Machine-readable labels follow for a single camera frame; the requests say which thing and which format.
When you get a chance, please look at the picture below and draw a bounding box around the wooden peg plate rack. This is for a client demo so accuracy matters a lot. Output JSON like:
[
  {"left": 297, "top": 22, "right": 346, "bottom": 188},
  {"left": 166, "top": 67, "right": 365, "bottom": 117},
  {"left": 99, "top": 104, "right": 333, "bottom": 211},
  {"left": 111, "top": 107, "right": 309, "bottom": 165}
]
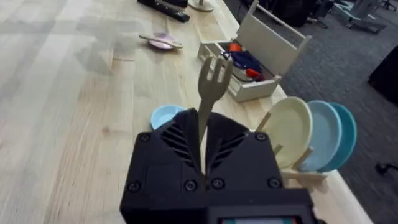
[{"left": 256, "top": 111, "right": 329, "bottom": 191}]

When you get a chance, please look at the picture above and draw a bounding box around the grey floor equipment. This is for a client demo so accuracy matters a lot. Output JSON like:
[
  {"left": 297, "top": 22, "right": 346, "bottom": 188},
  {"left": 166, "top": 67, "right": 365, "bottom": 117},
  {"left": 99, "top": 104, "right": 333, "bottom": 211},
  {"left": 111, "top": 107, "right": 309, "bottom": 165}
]
[{"left": 333, "top": 0, "right": 388, "bottom": 35}]

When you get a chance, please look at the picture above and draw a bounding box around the pink plate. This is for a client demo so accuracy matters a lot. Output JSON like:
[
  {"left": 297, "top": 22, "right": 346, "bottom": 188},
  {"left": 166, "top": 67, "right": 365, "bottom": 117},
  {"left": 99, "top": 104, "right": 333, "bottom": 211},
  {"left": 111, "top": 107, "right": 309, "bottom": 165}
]
[{"left": 148, "top": 33, "right": 182, "bottom": 51}]

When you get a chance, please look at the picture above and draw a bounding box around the open wooden box with tools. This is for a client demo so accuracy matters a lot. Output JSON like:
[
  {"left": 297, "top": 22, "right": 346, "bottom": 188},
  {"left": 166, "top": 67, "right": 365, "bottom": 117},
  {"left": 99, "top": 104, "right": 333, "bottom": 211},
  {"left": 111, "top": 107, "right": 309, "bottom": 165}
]
[{"left": 197, "top": 0, "right": 313, "bottom": 104}]

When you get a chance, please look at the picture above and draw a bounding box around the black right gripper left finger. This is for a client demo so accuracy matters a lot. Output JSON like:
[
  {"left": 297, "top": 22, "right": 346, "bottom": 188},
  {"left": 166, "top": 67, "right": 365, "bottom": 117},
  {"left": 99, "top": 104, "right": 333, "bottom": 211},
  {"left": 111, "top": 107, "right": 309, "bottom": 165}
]
[{"left": 120, "top": 108, "right": 206, "bottom": 207}]

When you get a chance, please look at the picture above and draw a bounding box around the black chair foot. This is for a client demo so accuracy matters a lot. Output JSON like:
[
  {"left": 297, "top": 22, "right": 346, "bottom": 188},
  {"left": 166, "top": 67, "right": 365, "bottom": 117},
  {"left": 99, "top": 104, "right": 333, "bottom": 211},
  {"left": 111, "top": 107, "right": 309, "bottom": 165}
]
[{"left": 374, "top": 162, "right": 398, "bottom": 175}]

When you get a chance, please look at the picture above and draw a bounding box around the cream plate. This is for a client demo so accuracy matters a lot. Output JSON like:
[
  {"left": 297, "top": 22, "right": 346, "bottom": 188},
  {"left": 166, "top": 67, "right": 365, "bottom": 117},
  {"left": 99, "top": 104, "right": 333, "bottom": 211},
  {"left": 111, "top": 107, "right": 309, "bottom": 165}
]
[{"left": 264, "top": 96, "right": 313, "bottom": 170}]

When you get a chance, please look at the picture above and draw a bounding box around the teal plate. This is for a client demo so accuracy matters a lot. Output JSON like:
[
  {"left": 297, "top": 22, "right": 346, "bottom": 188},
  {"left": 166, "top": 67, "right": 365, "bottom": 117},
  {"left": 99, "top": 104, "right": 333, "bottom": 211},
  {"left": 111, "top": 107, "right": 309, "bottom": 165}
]
[{"left": 317, "top": 101, "right": 358, "bottom": 174}]

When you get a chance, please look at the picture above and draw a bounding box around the light blue plate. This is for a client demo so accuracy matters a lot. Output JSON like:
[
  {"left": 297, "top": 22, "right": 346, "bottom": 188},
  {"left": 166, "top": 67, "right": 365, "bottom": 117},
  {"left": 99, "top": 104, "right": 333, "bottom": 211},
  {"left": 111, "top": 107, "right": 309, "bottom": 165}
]
[{"left": 299, "top": 100, "right": 343, "bottom": 173}]

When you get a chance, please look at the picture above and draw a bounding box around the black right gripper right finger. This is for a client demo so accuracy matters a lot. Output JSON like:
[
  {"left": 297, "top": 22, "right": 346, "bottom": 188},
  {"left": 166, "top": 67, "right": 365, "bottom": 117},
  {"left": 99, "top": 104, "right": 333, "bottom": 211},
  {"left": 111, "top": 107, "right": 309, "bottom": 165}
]
[{"left": 204, "top": 112, "right": 284, "bottom": 192}]

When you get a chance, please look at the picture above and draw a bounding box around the wooden cup stand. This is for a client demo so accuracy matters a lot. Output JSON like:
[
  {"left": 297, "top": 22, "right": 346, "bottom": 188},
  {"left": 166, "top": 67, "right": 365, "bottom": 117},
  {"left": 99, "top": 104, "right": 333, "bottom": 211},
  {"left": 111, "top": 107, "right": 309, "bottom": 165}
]
[{"left": 187, "top": 0, "right": 215, "bottom": 13}]

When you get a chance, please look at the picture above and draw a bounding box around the black cabinet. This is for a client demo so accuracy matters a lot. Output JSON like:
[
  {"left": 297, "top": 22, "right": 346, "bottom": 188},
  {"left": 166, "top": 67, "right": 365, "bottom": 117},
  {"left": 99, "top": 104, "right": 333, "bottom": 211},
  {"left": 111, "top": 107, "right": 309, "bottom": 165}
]
[{"left": 368, "top": 45, "right": 398, "bottom": 105}]

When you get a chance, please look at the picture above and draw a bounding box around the wooden spoon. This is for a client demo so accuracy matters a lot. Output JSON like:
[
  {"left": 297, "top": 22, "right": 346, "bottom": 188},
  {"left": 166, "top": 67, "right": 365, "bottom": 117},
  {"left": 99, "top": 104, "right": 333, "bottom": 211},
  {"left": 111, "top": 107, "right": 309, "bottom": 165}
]
[{"left": 138, "top": 34, "right": 184, "bottom": 49}]

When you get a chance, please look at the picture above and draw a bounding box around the black long device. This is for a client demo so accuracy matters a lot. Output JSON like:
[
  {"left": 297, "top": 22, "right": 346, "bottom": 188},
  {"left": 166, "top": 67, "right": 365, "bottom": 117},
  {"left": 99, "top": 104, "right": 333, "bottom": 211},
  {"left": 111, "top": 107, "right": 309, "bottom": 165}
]
[{"left": 136, "top": 0, "right": 191, "bottom": 24}]

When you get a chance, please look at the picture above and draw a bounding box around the light blue bowl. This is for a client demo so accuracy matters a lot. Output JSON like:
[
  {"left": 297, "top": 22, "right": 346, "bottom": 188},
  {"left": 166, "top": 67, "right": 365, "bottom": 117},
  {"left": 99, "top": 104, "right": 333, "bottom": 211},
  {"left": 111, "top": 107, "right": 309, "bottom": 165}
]
[{"left": 150, "top": 104, "right": 188, "bottom": 131}]

